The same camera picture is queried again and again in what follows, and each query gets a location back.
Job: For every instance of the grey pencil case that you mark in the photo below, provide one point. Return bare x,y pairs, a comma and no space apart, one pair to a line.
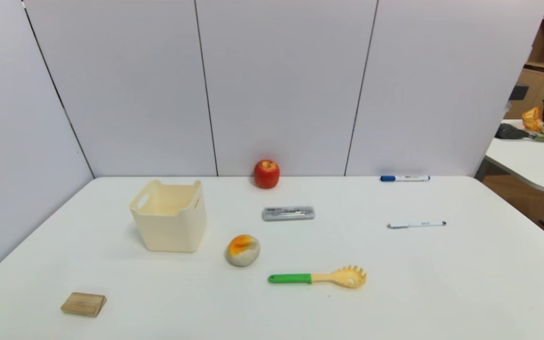
288,213

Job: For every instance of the cream plastic box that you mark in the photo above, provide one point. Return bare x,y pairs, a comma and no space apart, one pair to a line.
173,226

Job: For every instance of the red apple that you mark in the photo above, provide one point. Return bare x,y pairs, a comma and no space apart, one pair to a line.
266,174

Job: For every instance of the orange white round bun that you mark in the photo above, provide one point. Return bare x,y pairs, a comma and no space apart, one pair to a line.
242,251

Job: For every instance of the blue capped white marker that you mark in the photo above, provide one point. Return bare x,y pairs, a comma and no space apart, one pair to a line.
404,178

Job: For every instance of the white pen black tip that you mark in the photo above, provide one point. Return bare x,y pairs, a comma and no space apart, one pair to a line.
416,225

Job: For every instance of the small wooden block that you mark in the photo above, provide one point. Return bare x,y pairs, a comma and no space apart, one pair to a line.
83,304

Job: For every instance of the dark brush tool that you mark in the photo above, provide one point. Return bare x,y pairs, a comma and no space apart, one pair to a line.
513,132

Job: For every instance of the white side table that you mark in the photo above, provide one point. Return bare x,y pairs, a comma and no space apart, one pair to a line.
527,163

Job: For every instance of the grey mounted device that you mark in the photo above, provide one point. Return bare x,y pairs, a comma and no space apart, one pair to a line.
518,91

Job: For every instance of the orange crumpled bag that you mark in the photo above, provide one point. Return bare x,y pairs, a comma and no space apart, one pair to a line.
532,119

